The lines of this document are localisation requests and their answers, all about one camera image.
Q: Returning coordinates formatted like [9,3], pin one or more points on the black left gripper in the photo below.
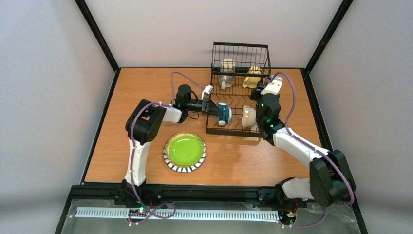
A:
[208,106]

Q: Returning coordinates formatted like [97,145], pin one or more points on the white bowl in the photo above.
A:
[248,117]
[226,117]

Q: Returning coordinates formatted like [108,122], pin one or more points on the tall patterned ceramic cup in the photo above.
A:
[226,80]

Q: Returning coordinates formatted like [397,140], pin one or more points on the black wire dish rack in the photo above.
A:
[245,55]

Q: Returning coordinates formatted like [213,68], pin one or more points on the yellow ceramic mug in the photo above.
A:
[249,81]

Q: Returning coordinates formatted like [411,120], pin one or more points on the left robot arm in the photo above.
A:
[144,123]

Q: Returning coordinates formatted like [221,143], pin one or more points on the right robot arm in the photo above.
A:
[330,178]

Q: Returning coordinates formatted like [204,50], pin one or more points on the green plate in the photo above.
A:
[185,149]

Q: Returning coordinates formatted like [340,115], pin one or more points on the striped plate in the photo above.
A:
[183,169]

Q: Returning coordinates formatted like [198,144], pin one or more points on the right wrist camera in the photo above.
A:
[273,85]

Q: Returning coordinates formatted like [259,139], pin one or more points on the black enclosure frame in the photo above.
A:
[121,193]

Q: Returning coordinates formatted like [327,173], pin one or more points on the white cable duct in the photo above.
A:
[179,214]

